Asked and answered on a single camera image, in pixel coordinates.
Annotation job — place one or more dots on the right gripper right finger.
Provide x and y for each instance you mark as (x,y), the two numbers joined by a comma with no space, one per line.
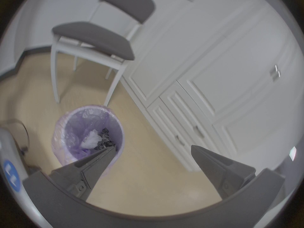
(215,168)

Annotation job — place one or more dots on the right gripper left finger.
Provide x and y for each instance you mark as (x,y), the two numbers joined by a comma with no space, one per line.
(95,168)

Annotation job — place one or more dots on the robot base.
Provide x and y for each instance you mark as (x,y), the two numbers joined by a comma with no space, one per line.
(13,167)

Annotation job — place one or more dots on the crumpled black plastic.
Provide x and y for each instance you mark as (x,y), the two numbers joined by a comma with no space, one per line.
(105,140)

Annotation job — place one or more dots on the white trash bin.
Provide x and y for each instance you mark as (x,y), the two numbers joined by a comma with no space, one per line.
(119,136)

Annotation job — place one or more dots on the purple plastic bag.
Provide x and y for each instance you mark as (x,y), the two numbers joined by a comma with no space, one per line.
(71,132)

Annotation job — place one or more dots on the crumpled white paper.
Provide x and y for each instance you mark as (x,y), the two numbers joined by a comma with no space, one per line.
(91,140)

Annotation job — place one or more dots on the white wardrobe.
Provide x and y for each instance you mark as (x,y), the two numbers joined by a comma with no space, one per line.
(209,68)

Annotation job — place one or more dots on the white chair with grey cushions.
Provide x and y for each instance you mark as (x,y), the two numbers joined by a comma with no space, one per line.
(95,35)

